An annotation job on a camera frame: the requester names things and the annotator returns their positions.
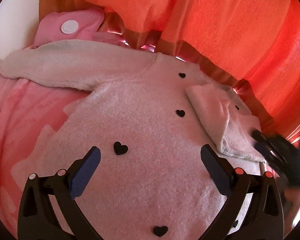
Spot pink polka dot garment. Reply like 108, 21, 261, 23
29, 8, 129, 49

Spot white fleece sweater black hearts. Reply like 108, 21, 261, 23
0, 40, 263, 239

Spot orange curtain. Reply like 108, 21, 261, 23
39, 0, 300, 138

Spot pink patterned bed blanket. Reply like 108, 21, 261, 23
0, 75, 88, 236

